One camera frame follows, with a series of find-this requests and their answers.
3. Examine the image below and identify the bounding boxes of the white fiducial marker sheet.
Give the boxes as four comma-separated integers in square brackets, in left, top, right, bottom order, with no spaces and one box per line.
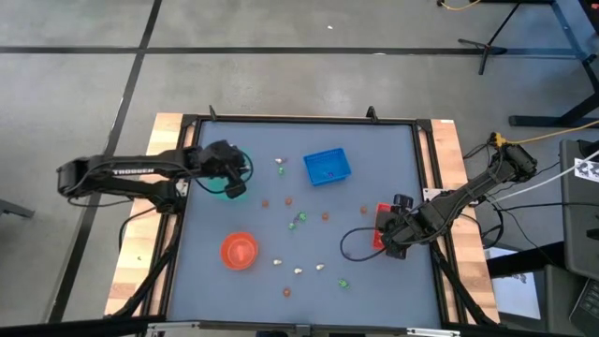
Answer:
[573,157,599,184]

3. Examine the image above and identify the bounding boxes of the thin yellow cable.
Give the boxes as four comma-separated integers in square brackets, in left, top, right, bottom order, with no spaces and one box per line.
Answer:
[437,0,482,12]

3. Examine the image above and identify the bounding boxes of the dark grey equipment case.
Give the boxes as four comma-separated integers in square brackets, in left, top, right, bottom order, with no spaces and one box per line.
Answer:
[559,139,599,282]

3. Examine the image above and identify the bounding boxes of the white cable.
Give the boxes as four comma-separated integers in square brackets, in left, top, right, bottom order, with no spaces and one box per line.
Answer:
[489,149,599,203]

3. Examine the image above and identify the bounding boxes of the white floor sheet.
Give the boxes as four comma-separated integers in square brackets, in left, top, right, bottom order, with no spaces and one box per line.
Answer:
[486,246,542,320]

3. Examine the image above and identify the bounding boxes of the black floor stand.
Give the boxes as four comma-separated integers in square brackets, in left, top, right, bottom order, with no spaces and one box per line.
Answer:
[457,2,523,76]

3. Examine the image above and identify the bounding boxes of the black floor cable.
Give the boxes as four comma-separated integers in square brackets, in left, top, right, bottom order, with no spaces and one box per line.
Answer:
[493,200,599,212]

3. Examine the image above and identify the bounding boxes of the black desk foot bar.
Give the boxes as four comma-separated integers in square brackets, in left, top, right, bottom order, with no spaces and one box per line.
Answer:
[485,241,566,278]

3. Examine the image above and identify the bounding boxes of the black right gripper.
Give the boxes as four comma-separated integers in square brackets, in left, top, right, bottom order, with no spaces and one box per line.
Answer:
[376,193,425,261]

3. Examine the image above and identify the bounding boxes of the orange round plastic bowl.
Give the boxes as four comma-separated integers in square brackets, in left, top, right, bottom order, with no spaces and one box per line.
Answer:
[219,231,259,272]

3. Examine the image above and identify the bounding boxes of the black metal table frame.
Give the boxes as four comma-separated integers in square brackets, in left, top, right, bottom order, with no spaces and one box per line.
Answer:
[103,105,501,337]

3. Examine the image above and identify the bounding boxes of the yellow extension cable with plug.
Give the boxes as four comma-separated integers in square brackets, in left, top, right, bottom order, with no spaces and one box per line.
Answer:
[489,119,599,149]

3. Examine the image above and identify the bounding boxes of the black right camera cable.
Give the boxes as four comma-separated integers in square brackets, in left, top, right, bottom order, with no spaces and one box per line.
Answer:
[339,227,389,263]

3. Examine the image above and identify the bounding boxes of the grey stand foot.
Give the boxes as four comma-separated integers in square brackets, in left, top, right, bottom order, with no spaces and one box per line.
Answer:
[0,198,37,220]

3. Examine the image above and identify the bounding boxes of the black keyboard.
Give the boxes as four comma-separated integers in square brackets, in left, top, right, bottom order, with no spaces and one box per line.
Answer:
[568,275,599,336]

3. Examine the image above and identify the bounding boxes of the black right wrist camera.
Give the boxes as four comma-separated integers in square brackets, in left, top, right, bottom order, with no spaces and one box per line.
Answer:
[376,210,399,234]

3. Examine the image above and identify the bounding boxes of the black desk frame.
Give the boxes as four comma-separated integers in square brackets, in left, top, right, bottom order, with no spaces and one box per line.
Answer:
[481,0,599,128]

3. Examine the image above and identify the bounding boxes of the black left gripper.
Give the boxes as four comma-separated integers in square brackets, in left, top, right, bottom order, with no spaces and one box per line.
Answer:
[198,139,252,200]

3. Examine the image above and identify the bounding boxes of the teal plastic basket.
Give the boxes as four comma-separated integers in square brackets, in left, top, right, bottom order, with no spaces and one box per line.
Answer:
[205,145,252,203]

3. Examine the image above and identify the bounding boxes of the blue plastic basket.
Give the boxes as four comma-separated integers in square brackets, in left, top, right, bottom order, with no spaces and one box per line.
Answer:
[302,147,353,187]

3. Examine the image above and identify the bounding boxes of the silver metal bracket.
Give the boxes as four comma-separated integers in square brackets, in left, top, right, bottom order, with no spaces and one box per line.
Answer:
[404,328,462,337]
[146,321,201,330]

